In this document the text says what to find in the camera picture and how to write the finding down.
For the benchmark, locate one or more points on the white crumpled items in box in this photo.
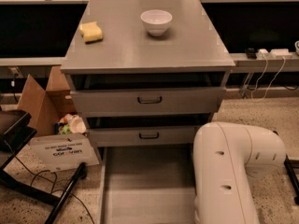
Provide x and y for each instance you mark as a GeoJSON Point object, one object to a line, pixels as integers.
{"type": "Point", "coordinates": [70, 124]}

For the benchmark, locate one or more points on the black stand leg right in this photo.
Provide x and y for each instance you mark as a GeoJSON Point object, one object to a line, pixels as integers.
{"type": "Point", "coordinates": [290, 166]}

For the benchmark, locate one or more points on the white ceramic bowl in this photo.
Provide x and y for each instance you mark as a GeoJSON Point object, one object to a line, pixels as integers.
{"type": "Point", "coordinates": [156, 21]}

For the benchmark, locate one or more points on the grey bottom drawer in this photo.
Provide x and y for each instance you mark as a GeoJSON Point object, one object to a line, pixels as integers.
{"type": "Point", "coordinates": [147, 185]}

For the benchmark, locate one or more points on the grey middle drawer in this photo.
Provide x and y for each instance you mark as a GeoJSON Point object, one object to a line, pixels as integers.
{"type": "Point", "coordinates": [124, 137]}

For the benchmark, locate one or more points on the yellow sponge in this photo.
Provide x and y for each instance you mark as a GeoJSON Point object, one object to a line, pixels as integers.
{"type": "Point", "coordinates": [90, 32]}

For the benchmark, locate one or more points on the grey drawer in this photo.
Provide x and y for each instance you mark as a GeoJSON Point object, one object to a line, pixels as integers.
{"type": "Point", "coordinates": [148, 101]}
{"type": "Point", "coordinates": [124, 137]}
{"type": "Point", "coordinates": [147, 185]}

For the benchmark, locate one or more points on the brown cardboard box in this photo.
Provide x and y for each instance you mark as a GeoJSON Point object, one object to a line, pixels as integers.
{"type": "Point", "coordinates": [47, 106]}

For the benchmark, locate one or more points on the black stand left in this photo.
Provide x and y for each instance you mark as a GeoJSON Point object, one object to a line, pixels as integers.
{"type": "Point", "coordinates": [29, 192]}

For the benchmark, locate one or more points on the black power adapter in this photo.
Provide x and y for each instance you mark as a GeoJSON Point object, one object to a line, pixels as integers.
{"type": "Point", "coordinates": [251, 53]}

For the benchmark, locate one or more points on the grey top drawer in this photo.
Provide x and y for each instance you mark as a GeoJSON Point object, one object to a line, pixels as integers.
{"type": "Point", "coordinates": [148, 101]}

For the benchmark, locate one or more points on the white power strip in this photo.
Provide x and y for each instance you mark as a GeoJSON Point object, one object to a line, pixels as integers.
{"type": "Point", "coordinates": [274, 53]}

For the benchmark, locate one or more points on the grey drawer cabinet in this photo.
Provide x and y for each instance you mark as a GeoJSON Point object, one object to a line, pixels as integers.
{"type": "Point", "coordinates": [189, 54]}

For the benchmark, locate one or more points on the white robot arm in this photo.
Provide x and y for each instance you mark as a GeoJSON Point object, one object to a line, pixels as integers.
{"type": "Point", "coordinates": [226, 157]}

